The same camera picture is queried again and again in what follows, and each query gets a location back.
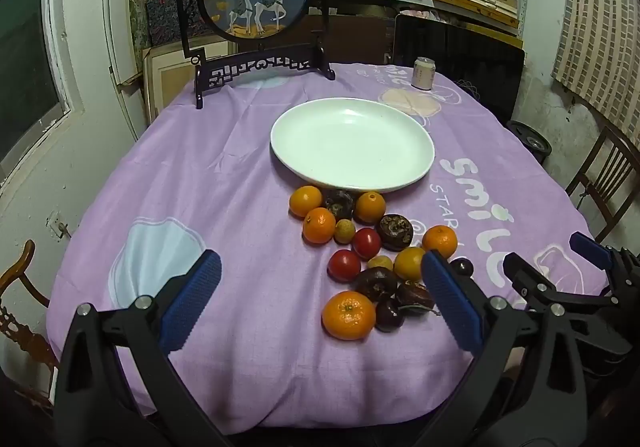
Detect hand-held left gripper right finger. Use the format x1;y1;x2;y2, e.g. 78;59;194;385
421;249;588;447

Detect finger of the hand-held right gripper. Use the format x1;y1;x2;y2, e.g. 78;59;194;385
570;232;640;298
502;252;608;313

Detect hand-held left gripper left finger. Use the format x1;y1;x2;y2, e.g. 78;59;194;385
52;249;222;447

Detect yellowish orange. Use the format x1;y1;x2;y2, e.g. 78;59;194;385
393;247;427;282

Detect small orange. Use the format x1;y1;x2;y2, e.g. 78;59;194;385
289;185;323;218
302;207;336;245
422;225;459;260
354;191;387;224

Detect red tomato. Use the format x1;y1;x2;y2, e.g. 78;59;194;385
352;227;383;260
327;249;362;283

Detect orange tomato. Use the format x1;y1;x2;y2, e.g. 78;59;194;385
321;291;377;341

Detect white round plate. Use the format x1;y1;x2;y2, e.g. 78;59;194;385
270;97;436;194

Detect brown slatted wooden chair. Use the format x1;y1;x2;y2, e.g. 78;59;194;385
565;124;640;243

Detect purple printed tablecloth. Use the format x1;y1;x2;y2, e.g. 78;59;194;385
47;62;613;428

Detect black round wheel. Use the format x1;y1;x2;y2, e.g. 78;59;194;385
505;119;551;162

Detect carved wooden chair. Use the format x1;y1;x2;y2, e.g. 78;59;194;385
0;239;61;408

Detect checked hanging cloth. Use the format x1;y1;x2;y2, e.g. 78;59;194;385
550;0;640;148

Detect pink drink can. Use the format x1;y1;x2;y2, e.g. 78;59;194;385
411;57;436;91

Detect black flat panel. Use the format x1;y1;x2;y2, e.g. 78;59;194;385
392;13;526;125

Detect leaning picture frames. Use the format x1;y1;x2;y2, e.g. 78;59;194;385
142;39;241;125

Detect brown cardboard box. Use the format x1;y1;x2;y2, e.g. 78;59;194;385
300;14;396;65

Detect white framed window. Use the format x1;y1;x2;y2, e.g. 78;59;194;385
0;0;83;178

